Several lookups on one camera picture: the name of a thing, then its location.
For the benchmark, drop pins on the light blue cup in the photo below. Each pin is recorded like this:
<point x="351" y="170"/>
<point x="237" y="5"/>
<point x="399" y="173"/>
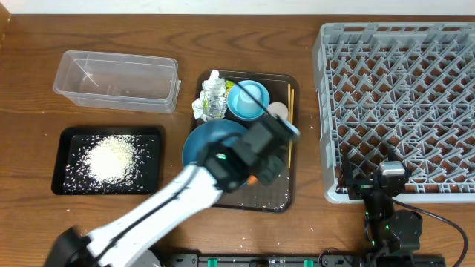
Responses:
<point x="247" y="100"/>

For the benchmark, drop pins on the crumpled white wrapper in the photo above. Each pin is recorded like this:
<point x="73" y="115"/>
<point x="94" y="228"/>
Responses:
<point x="212" y="102"/>

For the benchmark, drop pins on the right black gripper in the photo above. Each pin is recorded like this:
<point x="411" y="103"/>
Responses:
<point x="346" y="181"/>

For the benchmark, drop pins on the clear plastic bin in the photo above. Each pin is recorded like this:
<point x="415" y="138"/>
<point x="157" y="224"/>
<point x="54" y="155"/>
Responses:
<point x="118" y="81"/>

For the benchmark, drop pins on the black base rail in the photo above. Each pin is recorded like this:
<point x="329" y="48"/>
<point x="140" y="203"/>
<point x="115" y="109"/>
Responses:
<point x="325" y="259"/>

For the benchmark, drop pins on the grey dishwasher rack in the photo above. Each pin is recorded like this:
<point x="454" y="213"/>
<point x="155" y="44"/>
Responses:
<point x="401" y="87"/>

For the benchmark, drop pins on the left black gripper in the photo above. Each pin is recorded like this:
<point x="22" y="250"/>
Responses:
<point x="278" y="165"/>

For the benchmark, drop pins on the white cup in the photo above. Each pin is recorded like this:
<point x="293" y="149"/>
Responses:
<point x="278" y="109"/>

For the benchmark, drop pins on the black plastic tray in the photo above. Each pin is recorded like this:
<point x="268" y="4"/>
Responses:
<point x="65" y="142"/>

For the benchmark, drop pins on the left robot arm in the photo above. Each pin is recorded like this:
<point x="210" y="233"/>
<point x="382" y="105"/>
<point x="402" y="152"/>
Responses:
<point x="222" y="167"/>

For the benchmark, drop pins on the dark brown serving tray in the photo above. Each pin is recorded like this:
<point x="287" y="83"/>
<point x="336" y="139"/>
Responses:
<point x="278" y="196"/>

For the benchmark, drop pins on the orange carrot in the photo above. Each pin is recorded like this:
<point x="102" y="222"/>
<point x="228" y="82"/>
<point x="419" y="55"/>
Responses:
<point x="252" y="180"/>

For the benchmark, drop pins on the white rice pile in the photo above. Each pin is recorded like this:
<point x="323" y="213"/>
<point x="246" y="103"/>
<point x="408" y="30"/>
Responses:
<point x="112" y="164"/>

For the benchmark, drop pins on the light blue bowl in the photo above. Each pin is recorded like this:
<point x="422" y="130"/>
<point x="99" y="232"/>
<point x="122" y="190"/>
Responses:
<point x="234" y="93"/>

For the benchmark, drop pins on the dark blue plate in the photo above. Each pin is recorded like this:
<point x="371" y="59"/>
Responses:
<point x="210" y="131"/>

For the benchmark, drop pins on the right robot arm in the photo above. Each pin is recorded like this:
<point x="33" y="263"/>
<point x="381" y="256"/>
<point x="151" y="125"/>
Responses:
<point x="394" y="234"/>

